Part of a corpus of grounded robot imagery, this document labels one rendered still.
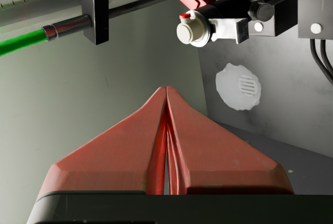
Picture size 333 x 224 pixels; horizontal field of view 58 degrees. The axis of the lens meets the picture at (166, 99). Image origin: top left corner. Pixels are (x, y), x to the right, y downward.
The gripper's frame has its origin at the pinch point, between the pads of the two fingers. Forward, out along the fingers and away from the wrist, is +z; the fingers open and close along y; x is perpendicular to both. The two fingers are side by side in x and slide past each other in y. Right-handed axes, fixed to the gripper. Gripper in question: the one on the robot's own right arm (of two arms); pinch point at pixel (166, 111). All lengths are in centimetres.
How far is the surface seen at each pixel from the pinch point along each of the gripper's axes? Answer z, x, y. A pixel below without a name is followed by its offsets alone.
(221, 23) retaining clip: 10.5, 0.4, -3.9
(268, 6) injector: 13.1, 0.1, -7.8
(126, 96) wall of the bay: 34.7, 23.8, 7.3
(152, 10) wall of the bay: 44.0, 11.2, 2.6
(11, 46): 19.6, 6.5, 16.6
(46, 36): 22.3, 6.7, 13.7
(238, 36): 8.4, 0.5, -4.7
